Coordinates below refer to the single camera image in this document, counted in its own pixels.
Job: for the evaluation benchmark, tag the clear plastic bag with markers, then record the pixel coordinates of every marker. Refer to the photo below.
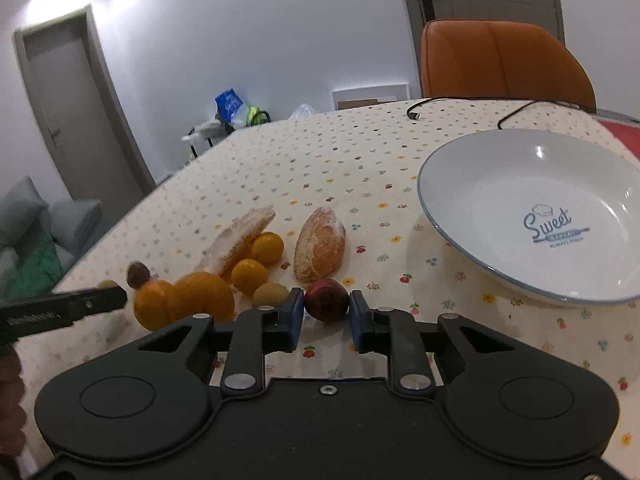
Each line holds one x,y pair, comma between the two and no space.
302,111

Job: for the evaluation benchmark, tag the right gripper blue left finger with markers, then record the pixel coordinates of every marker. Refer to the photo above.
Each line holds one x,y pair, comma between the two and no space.
281,326

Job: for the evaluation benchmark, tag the peeled pomelo segment thin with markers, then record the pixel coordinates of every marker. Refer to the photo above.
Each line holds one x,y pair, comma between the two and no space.
230,243

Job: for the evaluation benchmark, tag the red orange cat mat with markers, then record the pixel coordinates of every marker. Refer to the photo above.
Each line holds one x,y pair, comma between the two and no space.
628,134

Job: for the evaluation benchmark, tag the dark brown passion fruit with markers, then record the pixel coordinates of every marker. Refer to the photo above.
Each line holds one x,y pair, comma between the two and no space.
137,274

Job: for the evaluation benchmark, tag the orange leather chair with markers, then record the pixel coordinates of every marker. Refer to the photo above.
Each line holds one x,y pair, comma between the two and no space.
500,60

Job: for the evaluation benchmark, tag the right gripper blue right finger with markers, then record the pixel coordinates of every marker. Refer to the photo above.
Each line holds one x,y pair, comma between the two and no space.
371,329

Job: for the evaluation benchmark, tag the grey sofa cushions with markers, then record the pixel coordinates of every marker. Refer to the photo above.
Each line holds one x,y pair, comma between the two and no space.
40,242

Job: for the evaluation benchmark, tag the white ceramic plate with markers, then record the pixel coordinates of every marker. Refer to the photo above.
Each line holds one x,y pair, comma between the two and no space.
547,213

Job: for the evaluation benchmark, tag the peeled pomelo segment large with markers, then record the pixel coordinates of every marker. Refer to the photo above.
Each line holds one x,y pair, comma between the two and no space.
320,247

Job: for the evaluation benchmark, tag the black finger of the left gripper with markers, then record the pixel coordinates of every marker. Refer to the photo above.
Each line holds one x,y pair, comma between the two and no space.
32,316

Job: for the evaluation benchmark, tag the blue plastic bag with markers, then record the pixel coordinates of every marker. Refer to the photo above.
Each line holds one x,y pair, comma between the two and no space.
228,104

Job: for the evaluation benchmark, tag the black metal shelf rack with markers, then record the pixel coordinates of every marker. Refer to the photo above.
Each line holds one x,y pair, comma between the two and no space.
215,130

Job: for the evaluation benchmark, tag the white framed board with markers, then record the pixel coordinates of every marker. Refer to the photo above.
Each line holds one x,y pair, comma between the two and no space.
345,99

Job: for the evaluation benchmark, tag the grey left door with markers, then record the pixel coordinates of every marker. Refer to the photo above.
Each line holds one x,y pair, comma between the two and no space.
79,114

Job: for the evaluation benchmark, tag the small yellow tangerine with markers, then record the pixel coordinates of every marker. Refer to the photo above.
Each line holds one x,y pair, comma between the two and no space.
267,248
248,275

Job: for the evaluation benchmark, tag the floral white tablecloth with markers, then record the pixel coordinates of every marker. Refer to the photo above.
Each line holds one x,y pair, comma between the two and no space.
364,164

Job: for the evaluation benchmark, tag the dark red plum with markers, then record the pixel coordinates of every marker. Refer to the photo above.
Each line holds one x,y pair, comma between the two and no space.
326,301

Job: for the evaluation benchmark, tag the small green fruit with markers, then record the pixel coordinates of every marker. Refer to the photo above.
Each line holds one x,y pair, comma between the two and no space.
269,295

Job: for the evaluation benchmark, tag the large orange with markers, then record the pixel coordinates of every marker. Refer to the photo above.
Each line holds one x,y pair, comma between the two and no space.
201,292
151,304

